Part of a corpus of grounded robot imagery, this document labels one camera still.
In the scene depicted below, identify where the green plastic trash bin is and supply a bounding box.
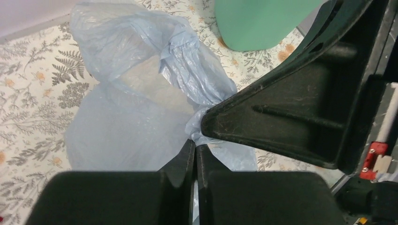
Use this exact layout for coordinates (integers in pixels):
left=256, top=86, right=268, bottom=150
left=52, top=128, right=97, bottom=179
left=214, top=0, right=324, bottom=52

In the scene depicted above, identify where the light blue plastic trash bag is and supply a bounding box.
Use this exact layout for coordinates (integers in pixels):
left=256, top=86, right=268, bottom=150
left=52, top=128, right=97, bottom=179
left=65, top=0, right=257, bottom=172

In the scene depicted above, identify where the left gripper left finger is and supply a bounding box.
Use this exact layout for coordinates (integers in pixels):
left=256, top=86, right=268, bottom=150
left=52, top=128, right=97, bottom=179
left=26, top=140, right=195, bottom=225

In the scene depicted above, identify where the floral patterned table mat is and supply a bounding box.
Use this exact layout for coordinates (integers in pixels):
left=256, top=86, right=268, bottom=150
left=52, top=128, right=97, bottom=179
left=0, top=0, right=346, bottom=225

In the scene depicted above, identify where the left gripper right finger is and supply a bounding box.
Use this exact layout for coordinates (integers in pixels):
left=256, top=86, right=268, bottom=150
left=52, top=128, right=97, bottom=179
left=196, top=145, right=345, bottom=225

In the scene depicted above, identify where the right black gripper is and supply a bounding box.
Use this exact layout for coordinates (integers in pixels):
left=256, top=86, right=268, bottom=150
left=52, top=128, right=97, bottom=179
left=201, top=0, right=398, bottom=225

